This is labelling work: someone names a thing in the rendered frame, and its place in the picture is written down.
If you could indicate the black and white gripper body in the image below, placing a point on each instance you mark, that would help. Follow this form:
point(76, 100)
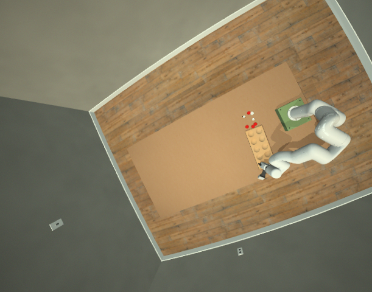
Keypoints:
point(264, 165)

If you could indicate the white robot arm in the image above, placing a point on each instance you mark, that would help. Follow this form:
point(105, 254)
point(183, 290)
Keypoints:
point(325, 130)

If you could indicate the tan tray with round pockets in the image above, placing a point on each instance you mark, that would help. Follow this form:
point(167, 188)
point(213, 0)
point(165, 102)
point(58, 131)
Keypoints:
point(259, 145)

